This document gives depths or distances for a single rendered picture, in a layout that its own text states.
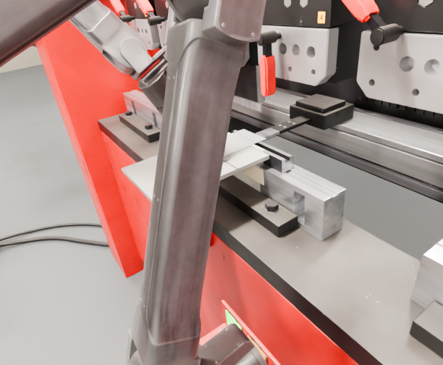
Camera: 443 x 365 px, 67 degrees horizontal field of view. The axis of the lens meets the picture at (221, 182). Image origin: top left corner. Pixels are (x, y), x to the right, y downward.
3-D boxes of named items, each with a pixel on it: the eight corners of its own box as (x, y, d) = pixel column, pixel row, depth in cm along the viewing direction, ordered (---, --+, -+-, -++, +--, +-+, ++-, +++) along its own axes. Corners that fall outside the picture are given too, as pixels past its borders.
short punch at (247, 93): (230, 103, 77) (226, 60, 72) (237, 101, 78) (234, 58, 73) (258, 113, 69) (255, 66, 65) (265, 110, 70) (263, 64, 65)
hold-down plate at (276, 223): (200, 181, 89) (199, 171, 87) (218, 174, 91) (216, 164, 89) (278, 238, 66) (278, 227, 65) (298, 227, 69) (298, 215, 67)
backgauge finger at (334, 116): (245, 135, 84) (243, 116, 81) (317, 108, 95) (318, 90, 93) (277, 150, 75) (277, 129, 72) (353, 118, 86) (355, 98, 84)
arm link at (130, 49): (114, 59, 63) (114, 47, 55) (157, 19, 65) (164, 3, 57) (158, 107, 67) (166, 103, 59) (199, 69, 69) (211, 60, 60)
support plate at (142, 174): (121, 171, 73) (121, 168, 72) (221, 135, 84) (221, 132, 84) (156, 208, 59) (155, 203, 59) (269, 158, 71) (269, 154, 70)
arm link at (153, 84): (129, 80, 61) (141, 85, 57) (157, 56, 62) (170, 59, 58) (153, 108, 66) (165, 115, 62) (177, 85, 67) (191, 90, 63)
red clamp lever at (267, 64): (258, 96, 55) (255, 32, 50) (276, 90, 57) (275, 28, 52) (265, 98, 54) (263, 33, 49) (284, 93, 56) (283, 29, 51)
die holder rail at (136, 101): (128, 114, 142) (122, 93, 137) (141, 111, 144) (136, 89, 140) (184, 152, 105) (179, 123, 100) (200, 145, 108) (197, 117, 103)
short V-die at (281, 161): (226, 144, 84) (226, 133, 82) (236, 140, 85) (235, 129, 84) (281, 173, 69) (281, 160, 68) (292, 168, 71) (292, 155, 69)
